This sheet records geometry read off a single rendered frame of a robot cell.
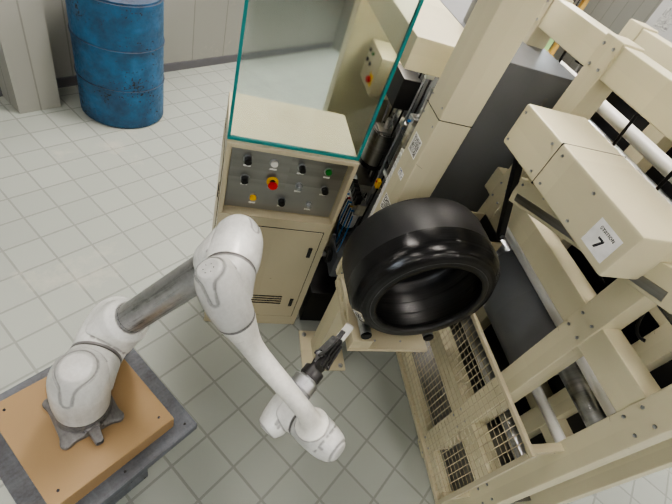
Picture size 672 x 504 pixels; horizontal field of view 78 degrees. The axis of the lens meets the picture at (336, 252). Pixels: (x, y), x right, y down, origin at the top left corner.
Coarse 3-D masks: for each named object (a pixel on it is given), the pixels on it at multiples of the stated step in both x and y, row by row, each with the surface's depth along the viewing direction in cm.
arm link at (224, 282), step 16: (224, 256) 99; (240, 256) 101; (208, 272) 92; (224, 272) 93; (240, 272) 98; (208, 288) 92; (224, 288) 93; (240, 288) 96; (208, 304) 94; (224, 304) 94; (240, 304) 97; (224, 320) 97; (240, 320) 99
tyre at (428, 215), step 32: (384, 224) 140; (416, 224) 135; (448, 224) 135; (480, 224) 148; (352, 256) 147; (384, 256) 134; (416, 256) 131; (448, 256) 131; (480, 256) 135; (352, 288) 145; (384, 288) 138; (416, 288) 183; (448, 288) 176; (480, 288) 149; (384, 320) 158; (416, 320) 174; (448, 320) 162
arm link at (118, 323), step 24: (240, 216) 112; (216, 240) 104; (240, 240) 104; (192, 264) 112; (168, 288) 116; (192, 288) 114; (96, 312) 132; (120, 312) 127; (144, 312) 122; (168, 312) 124; (96, 336) 127; (120, 336) 127; (144, 336) 135; (120, 360) 131
